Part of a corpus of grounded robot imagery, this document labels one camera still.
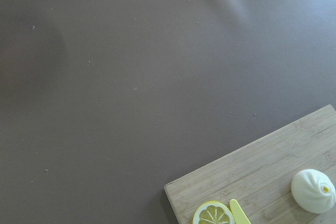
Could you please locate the white steamed bun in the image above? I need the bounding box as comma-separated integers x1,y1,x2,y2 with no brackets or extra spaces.
291,169,335,214

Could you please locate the upper lemon slice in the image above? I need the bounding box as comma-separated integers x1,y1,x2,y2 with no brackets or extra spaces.
192,201,235,224

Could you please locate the yellow plastic knife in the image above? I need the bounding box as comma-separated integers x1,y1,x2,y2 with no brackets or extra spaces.
229,199,251,224

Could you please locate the wooden cutting board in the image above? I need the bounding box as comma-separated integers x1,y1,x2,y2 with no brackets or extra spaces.
164,105,335,223

